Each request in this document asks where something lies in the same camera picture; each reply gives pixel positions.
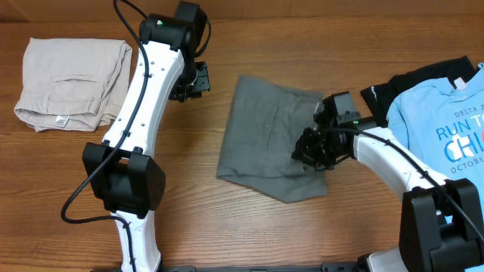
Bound light blue printed t-shirt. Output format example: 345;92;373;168
386;63;483;199

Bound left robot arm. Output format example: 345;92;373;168
82;4;211;271

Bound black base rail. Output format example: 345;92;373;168
158;262;368;272

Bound black garment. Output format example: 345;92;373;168
360;56;477;127

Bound folded beige shorts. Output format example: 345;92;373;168
14;39;132;132

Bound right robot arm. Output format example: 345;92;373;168
292;118;483;272

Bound grey shorts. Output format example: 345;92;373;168
216;76;327;203

